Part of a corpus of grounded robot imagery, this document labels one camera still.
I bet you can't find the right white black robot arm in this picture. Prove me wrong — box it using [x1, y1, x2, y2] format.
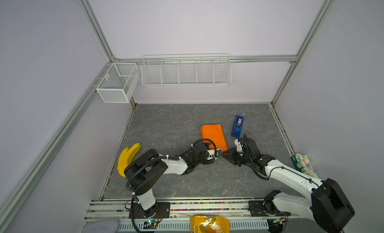
[223, 134, 355, 233]

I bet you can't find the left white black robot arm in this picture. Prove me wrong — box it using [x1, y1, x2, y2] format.
[124, 138, 223, 212]

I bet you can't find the blue tape dispenser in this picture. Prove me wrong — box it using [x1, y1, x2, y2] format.
[231, 115, 244, 138]

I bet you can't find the green white tissue pack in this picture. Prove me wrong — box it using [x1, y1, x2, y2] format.
[291, 153, 319, 178]

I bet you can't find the yellow snack bag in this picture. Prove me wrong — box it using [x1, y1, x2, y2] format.
[190, 216, 230, 233]

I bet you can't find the yellow banana bunch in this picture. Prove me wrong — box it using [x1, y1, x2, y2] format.
[117, 143, 141, 178]

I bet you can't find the white mesh square basket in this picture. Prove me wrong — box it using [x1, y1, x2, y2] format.
[96, 63, 140, 103]

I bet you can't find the grey cloth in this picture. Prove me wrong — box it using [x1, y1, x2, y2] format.
[81, 219, 119, 233]

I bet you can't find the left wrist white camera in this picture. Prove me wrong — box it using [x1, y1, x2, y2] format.
[206, 149, 216, 160]

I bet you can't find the wrist white camera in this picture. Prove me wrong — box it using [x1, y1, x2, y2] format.
[206, 149, 216, 160]
[235, 139, 243, 152]

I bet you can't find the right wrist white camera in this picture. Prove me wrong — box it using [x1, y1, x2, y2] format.
[235, 139, 243, 152]

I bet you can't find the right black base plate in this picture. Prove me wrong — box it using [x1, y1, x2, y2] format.
[248, 200, 291, 217]

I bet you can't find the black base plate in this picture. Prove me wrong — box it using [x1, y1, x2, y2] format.
[129, 202, 171, 219]
[248, 200, 291, 217]

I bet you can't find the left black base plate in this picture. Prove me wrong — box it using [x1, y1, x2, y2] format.
[129, 202, 171, 219]

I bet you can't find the white wire long shelf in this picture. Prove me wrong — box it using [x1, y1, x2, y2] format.
[141, 54, 232, 87]

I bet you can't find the white slotted cable duct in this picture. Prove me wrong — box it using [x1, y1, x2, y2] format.
[116, 219, 270, 233]

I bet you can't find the aluminium rail frame base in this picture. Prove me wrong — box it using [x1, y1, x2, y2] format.
[84, 193, 314, 222]

